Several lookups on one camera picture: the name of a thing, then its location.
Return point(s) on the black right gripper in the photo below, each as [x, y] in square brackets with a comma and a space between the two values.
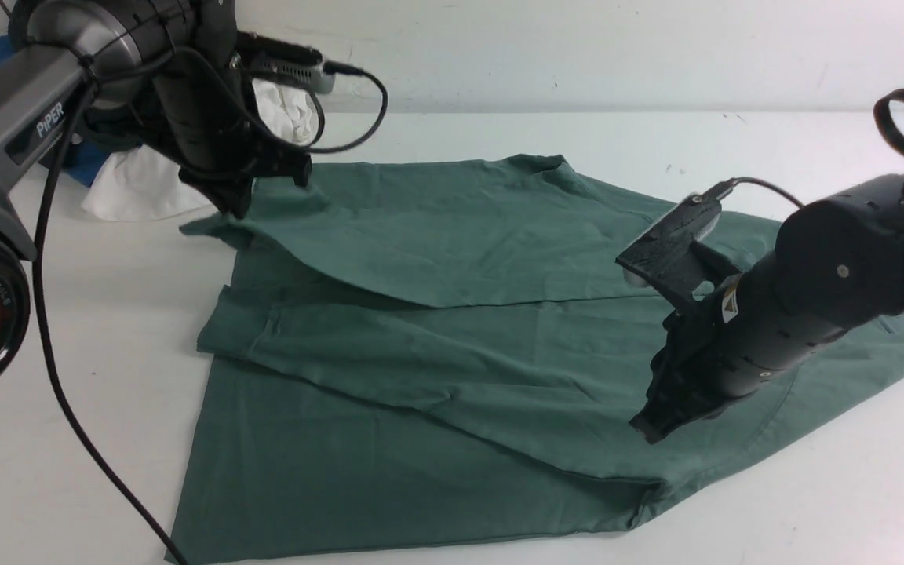
[690, 381]

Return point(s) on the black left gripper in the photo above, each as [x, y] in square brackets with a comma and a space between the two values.
[218, 141]

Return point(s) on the green long sleeve shirt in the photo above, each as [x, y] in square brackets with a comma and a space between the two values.
[428, 354]

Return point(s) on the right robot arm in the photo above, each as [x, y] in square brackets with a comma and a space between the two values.
[837, 263]

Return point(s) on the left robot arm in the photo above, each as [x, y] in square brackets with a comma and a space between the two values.
[44, 93]

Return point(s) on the white crumpled shirt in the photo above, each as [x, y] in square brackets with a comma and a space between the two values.
[141, 185]

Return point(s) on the black crumpled garment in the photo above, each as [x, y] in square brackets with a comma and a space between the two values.
[114, 129]

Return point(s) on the blue crumpled garment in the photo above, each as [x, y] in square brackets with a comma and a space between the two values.
[84, 160]

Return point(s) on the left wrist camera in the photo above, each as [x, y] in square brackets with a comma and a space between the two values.
[284, 63]

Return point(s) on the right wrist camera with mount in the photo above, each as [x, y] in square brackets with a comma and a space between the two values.
[670, 256]

